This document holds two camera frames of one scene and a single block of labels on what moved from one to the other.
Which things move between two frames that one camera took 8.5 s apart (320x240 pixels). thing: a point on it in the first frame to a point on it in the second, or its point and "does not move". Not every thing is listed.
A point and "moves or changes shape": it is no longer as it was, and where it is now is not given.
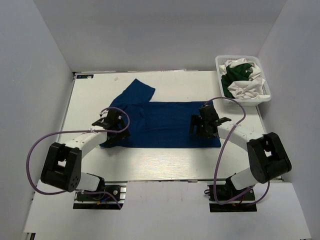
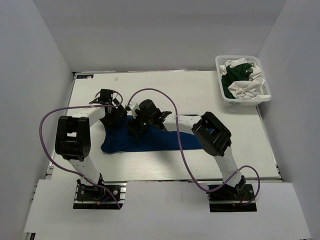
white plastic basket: [219, 60] does not move
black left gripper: [121, 135] to [120, 111]
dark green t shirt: [235, 72] does not move
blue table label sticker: [80, 76] does not move
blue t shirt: [163, 124] moves or changes shape
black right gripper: [196, 120] to [133, 121]
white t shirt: [252, 88] does not move
